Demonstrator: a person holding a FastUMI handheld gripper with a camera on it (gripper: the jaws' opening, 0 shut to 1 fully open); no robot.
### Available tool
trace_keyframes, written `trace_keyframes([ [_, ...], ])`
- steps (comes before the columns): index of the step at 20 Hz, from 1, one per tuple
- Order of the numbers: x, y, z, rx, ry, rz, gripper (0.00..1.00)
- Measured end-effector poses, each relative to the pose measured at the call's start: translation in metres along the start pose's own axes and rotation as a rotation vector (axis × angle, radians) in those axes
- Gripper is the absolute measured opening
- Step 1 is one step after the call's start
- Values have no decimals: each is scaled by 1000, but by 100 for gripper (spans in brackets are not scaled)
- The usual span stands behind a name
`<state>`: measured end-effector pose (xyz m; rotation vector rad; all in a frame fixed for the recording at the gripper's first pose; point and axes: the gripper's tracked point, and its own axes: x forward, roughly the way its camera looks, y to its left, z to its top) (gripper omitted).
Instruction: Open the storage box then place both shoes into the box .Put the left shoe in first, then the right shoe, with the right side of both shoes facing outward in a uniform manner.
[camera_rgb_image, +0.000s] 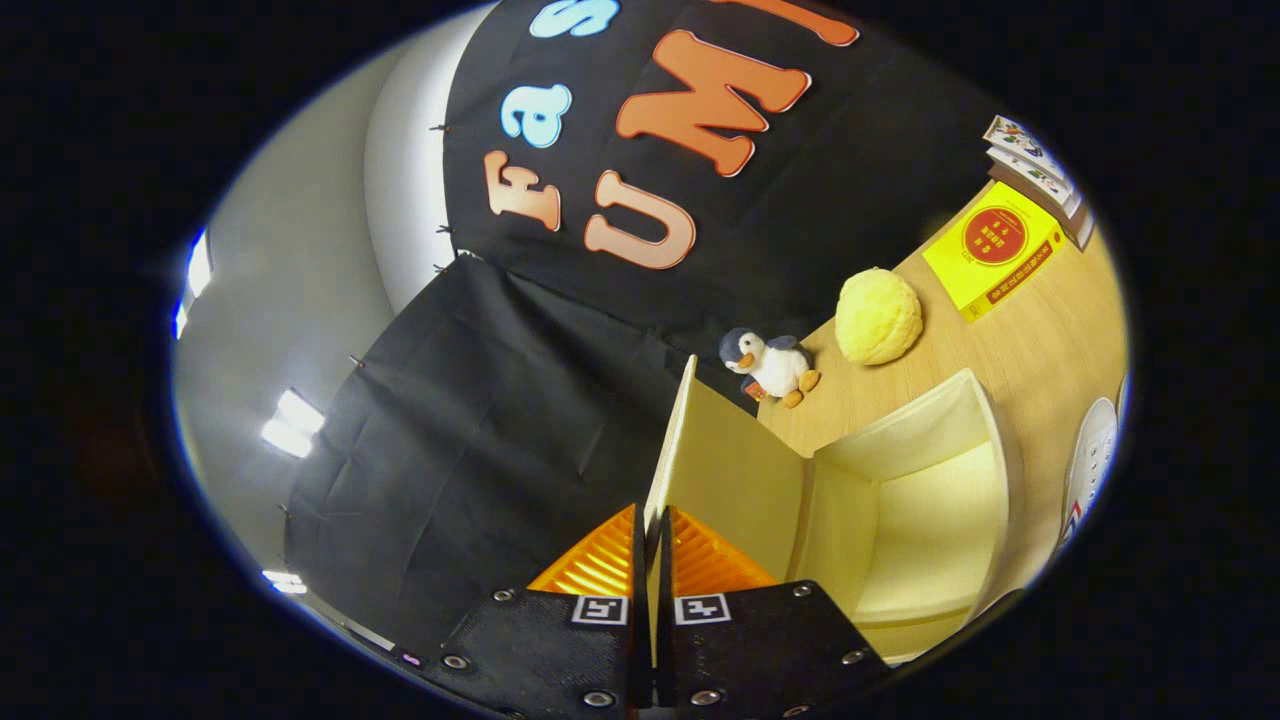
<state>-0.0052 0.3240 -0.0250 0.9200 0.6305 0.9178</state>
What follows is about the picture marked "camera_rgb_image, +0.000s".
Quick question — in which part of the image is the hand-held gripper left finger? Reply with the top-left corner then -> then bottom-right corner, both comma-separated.
418,503 -> 656,720

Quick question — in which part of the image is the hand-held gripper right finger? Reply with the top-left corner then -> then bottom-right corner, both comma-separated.
655,505 -> 891,720

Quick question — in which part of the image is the beige storage box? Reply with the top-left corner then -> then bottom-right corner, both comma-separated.
643,353 -> 1023,666

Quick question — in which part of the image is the penguin plush toy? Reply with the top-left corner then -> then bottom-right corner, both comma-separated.
718,327 -> 822,409

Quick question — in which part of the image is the yellow plush ball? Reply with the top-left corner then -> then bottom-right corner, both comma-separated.
835,267 -> 924,366

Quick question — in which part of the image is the yellow book with red circle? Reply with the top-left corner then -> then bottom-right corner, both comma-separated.
921,181 -> 1066,323

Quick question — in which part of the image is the white illustrated book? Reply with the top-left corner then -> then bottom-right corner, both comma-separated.
987,148 -> 1083,216
983,114 -> 1073,196

